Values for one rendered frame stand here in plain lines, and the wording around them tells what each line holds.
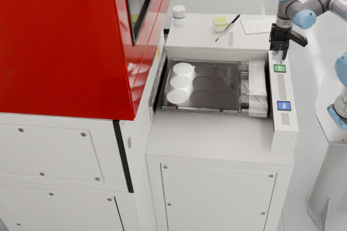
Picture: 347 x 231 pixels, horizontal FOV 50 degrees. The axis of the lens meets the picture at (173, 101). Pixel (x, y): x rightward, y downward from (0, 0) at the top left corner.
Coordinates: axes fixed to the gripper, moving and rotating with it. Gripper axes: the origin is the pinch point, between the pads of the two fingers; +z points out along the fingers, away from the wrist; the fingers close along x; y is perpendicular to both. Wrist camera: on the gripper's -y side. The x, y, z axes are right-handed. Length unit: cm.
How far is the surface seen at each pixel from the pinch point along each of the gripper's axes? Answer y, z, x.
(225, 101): 25.1, 10.1, 18.7
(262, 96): 8.7, 10.0, 13.8
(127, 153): 58, -6, 66
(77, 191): 83, 21, 66
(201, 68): 38.6, 10.1, -5.6
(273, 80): 4.1, 4.0, 9.1
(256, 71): 10.6, 12.0, -7.6
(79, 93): 70, -33, 66
